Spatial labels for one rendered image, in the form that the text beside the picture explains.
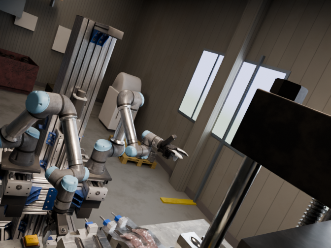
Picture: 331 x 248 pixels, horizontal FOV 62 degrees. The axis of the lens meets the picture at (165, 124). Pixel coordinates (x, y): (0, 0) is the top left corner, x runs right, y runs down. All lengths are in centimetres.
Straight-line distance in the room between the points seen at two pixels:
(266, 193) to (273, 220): 33
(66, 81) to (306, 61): 300
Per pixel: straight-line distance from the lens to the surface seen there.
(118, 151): 214
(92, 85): 202
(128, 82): 637
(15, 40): 823
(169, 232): 225
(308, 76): 391
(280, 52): 428
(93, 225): 180
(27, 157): 194
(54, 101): 153
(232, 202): 95
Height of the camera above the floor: 197
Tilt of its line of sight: 12 degrees down
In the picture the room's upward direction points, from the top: 23 degrees clockwise
